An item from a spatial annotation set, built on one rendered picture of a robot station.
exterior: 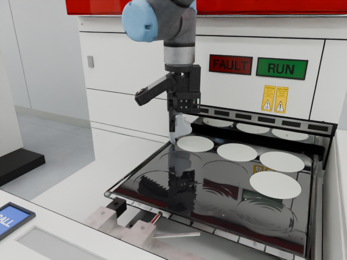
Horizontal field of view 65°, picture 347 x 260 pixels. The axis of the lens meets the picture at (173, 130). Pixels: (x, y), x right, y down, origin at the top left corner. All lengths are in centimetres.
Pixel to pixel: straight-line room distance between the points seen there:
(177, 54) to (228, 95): 22
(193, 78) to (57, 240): 45
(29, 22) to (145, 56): 289
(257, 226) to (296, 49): 43
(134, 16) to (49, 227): 37
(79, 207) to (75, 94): 276
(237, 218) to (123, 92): 61
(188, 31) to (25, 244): 50
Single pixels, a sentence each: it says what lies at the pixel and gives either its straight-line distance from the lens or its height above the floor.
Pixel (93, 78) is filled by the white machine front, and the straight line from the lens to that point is 103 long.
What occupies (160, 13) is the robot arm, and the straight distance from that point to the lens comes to 54.
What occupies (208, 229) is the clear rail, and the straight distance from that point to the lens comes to 47.
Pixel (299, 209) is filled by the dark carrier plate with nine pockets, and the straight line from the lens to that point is 56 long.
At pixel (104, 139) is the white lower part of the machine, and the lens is 109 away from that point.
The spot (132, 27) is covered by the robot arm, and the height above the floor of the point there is 120.
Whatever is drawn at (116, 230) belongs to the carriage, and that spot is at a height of 88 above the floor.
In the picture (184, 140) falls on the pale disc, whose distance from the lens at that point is 76.
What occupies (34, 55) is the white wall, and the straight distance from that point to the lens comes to 374.
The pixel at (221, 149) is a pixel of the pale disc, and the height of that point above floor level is 90.
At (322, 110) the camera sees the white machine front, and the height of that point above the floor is 100.
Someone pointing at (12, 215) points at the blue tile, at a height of 96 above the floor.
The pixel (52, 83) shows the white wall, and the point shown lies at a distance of 361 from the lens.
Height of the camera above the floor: 122
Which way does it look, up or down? 22 degrees down
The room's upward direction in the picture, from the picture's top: straight up
